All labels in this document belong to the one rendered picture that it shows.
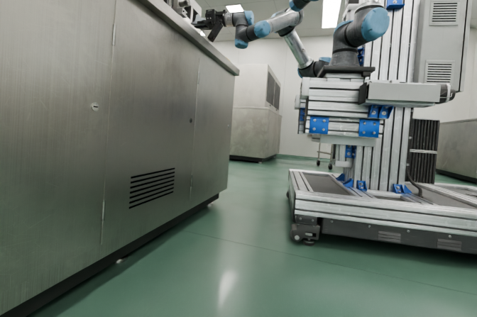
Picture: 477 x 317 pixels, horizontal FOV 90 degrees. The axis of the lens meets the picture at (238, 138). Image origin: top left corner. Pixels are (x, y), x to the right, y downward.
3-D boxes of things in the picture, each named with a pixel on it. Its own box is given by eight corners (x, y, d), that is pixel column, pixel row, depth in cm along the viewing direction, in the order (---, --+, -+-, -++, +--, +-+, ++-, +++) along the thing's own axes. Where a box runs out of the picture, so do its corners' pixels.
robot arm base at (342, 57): (354, 76, 125) (355, 57, 125) (364, 68, 111) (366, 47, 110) (324, 75, 128) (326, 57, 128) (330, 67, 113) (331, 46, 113)
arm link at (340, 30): (346, 57, 127) (348, 31, 126) (365, 49, 114) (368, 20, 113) (326, 54, 123) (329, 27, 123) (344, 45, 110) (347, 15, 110)
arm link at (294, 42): (319, 81, 174) (282, 14, 143) (301, 83, 185) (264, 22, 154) (325, 69, 178) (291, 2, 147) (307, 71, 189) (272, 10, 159)
